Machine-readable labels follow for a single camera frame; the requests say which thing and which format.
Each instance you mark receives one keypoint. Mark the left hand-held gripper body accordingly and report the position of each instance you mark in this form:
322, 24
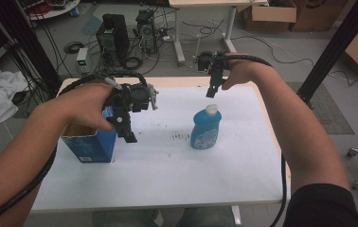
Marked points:
136, 96

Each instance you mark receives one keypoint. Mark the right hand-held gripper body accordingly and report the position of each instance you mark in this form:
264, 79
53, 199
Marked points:
213, 61

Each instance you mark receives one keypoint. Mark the blue detergent bottle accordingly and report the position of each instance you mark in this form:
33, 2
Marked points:
205, 129

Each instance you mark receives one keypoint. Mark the person's right hand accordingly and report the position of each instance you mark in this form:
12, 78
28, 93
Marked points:
245, 74

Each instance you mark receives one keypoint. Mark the person's left hand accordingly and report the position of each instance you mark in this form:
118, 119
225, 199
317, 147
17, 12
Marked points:
82, 105

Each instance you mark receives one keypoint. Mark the white power strip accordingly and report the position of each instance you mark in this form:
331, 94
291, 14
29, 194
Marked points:
166, 38

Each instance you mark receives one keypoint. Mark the white desk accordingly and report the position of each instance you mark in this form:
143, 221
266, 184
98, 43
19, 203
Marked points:
218, 3

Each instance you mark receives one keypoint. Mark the black computer tower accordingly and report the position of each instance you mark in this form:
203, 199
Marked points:
115, 36

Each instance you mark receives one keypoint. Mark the white power supply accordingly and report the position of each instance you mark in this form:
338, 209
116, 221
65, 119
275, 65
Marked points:
82, 60

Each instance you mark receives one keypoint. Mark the open computer tower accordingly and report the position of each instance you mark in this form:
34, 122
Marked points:
147, 30

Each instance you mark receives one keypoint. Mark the open cardboard box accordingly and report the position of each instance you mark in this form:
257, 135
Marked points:
272, 15

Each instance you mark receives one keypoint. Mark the grey floor mat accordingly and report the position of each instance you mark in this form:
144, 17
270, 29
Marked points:
328, 113

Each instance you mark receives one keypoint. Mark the round white table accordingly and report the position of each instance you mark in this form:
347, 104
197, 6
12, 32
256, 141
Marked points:
57, 11

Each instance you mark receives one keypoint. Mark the large closed cardboard box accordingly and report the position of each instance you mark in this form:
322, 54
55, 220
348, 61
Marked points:
319, 12

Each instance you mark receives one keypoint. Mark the person's black sleeve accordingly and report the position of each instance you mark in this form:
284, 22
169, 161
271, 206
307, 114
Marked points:
322, 208

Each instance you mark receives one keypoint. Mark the black frame post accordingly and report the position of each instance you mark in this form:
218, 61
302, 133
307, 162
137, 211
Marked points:
32, 47
335, 50

